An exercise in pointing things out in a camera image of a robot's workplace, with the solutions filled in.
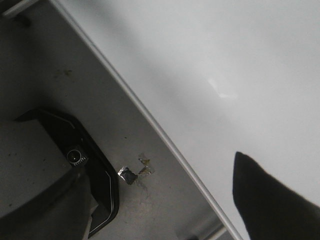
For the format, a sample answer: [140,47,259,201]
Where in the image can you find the white whiteboard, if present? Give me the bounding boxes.
[52,0,320,240]

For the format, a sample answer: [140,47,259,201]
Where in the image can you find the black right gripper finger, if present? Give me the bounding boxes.
[232,152,320,240]

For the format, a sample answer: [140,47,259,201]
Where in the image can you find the torn tape piece on floor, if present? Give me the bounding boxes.
[117,153,155,185]

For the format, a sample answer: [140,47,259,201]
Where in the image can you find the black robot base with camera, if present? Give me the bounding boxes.
[0,109,120,240]

